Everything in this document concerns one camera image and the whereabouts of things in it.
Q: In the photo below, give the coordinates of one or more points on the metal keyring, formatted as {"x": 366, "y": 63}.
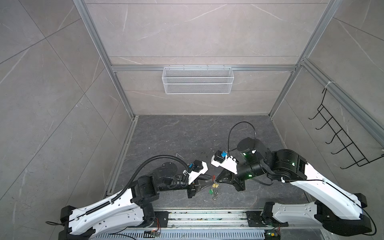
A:
{"x": 215, "y": 193}

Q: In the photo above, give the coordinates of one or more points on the slotted cable duct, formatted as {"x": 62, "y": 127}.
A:
{"x": 224, "y": 234}

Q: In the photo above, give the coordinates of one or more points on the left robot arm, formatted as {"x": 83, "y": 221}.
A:
{"x": 132, "y": 206}

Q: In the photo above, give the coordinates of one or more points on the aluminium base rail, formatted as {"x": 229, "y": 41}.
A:
{"x": 210, "y": 220}

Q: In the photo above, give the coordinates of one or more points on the white wire mesh basket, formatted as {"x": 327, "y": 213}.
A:
{"x": 197, "y": 80}

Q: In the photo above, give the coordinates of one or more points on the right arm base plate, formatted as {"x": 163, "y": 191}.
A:
{"x": 263, "y": 219}

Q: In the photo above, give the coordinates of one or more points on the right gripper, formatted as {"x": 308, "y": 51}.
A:
{"x": 232, "y": 178}

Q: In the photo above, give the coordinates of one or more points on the black wire hook rack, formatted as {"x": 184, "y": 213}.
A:
{"x": 340, "y": 134}

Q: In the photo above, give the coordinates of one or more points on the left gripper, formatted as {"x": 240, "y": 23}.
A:
{"x": 194, "y": 186}

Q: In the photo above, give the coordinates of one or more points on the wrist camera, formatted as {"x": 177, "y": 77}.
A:
{"x": 224, "y": 160}
{"x": 196, "y": 169}

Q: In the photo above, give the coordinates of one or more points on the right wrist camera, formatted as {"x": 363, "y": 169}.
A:
{"x": 224, "y": 160}

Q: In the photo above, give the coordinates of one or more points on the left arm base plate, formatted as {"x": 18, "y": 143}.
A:
{"x": 161, "y": 219}

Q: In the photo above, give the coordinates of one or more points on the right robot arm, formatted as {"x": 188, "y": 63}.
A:
{"x": 336, "y": 210}

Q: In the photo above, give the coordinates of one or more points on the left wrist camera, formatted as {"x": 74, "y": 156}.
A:
{"x": 196, "y": 169}

